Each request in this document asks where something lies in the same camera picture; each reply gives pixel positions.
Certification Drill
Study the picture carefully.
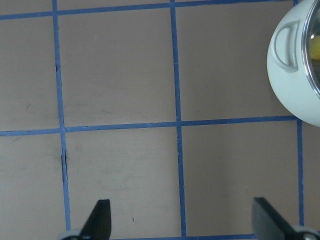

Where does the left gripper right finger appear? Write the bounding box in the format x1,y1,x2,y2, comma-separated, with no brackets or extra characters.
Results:
251,197,296,240

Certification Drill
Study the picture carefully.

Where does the glass pot lid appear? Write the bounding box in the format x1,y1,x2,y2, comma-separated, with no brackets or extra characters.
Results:
301,0,320,97

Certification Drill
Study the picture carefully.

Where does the yellow corn cob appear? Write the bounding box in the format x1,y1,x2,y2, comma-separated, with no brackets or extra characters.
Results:
309,35,320,60

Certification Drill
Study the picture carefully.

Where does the pale green cooking pot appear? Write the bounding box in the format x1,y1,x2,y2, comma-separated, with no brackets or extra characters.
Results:
267,0,320,127

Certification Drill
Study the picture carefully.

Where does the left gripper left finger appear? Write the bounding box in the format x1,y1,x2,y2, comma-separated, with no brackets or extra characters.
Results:
79,199,111,240

